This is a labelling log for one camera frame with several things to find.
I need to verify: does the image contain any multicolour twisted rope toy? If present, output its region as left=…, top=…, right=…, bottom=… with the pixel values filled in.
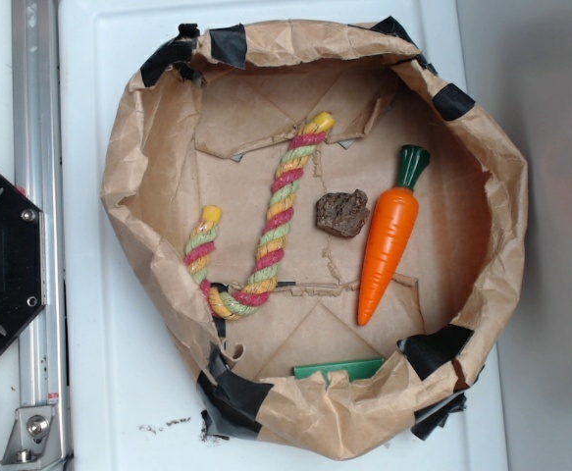
left=183, top=111, right=336, bottom=321

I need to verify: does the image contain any brown paper bag tray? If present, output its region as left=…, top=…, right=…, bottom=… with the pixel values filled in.
left=101, top=19, right=528, bottom=460

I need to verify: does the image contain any white plastic tray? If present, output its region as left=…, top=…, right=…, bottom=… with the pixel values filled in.
left=58, top=1, right=508, bottom=470

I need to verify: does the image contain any metal corner bracket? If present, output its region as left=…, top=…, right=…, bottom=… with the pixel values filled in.
left=0, top=405, right=66, bottom=470

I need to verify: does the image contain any brown rock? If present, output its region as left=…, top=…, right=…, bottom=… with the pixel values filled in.
left=315, top=189, right=370, bottom=238

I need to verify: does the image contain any aluminium extrusion rail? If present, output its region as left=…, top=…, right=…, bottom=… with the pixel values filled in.
left=11, top=1, right=74, bottom=470

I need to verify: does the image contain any orange plastic carrot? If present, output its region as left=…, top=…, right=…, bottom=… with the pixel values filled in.
left=357, top=145, right=431, bottom=327

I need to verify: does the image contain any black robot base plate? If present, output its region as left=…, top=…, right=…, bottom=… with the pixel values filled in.
left=0, top=174, right=45, bottom=356

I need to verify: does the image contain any green card piece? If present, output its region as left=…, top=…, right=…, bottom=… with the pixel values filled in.
left=293, top=357, right=385, bottom=381

